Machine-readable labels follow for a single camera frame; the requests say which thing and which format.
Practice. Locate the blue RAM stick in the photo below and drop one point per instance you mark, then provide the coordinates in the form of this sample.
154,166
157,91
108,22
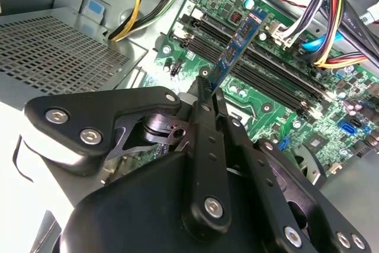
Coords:
237,48

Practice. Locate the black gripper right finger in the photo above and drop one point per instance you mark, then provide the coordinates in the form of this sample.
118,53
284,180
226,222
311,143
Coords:
266,176

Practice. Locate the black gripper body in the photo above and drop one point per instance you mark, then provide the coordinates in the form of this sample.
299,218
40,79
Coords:
124,211

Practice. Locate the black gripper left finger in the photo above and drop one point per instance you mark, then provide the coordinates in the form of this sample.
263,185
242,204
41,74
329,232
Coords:
89,110

